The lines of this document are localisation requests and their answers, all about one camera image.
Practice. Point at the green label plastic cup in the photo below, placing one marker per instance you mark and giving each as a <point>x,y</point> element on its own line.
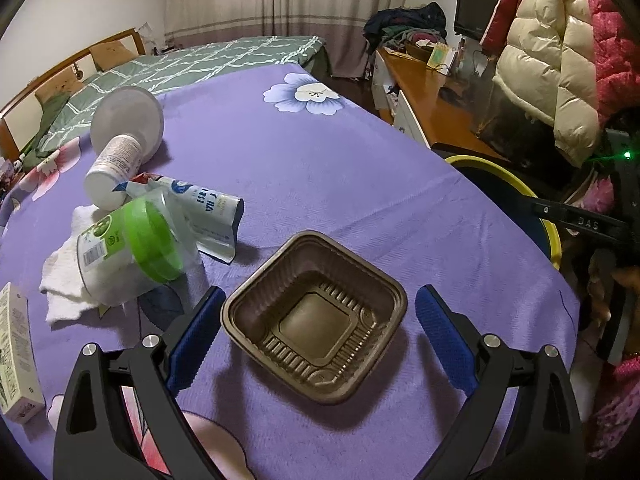
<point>136,248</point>

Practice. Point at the pink striped curtain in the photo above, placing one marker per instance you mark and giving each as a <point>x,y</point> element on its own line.
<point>338,22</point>

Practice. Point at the brown pillow left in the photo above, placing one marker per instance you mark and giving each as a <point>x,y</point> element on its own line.
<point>66,81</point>

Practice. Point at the white floral tea box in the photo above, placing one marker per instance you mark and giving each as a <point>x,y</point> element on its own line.
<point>21,395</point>

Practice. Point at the dark clothes pile on desk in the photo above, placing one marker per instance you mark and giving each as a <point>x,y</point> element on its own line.
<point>393,27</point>

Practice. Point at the cream puffer jacket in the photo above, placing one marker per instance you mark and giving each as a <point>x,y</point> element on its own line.
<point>547,68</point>

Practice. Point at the crumpled white tissue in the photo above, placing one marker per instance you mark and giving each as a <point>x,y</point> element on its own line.
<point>112,281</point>

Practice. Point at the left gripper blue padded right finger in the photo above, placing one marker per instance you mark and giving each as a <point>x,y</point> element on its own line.
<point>446,331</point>

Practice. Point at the wooden headboard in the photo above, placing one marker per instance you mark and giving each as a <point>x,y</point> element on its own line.
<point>21,116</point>

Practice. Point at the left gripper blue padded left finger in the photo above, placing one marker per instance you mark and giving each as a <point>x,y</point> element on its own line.
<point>189,338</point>

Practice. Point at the brown plastic food tray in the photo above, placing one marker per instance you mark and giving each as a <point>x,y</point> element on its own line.
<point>316,316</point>

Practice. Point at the white bottle with round base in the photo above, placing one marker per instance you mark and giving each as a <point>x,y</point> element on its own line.
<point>126,131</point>

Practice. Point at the wooden desk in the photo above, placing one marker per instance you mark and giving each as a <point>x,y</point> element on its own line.
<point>406,95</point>

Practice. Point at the brown pillow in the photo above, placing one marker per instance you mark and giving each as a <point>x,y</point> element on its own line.
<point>110,54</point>
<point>66,81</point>

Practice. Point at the blue white snack wrapper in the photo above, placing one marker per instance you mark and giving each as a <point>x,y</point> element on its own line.
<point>213,216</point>

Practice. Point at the bed with green plaid quilt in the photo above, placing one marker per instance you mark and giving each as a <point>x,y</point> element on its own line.
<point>68,113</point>

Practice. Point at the yellow rimmed trash bin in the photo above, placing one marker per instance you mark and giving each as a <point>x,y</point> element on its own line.
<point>513,197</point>

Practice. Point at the brown pillow right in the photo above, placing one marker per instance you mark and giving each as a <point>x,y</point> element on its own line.
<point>110,54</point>

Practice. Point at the red quilted garment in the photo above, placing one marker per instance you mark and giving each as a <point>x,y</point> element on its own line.
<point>616,52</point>

